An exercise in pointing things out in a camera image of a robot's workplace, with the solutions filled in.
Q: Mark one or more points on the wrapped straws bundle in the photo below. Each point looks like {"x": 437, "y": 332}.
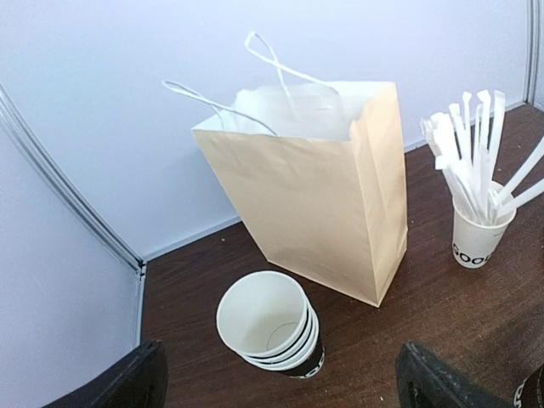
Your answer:
{"x": 466, "y": 153}

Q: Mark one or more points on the right corner metal post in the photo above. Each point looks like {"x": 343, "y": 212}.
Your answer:
{"x": 533, "y": 79}

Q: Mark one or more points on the corner metal post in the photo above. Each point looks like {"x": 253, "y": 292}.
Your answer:
{"x": 533, "y": 79}
{"x": 16, "y": 127}

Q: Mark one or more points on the left corner metal post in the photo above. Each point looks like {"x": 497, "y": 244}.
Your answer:
{"x": 16, "y": 127}

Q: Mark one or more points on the brown paper bag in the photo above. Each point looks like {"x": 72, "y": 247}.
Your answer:
{"x": 316, "y": 172}

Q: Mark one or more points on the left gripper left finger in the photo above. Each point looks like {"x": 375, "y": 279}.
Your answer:
{"x": 139, "y": 379}

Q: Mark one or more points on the black coffee cup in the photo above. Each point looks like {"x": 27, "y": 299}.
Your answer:
{"x": 530, "y": 393}

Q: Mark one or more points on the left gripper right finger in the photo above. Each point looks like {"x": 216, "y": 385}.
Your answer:
{"x": 424, "y": 380}

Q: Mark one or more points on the stack of paper cups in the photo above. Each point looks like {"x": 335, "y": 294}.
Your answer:
{"x": 267, "y": 319}

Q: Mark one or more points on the white cup holding straws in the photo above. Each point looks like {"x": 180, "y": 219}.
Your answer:
{"x": 473, "y": 244}

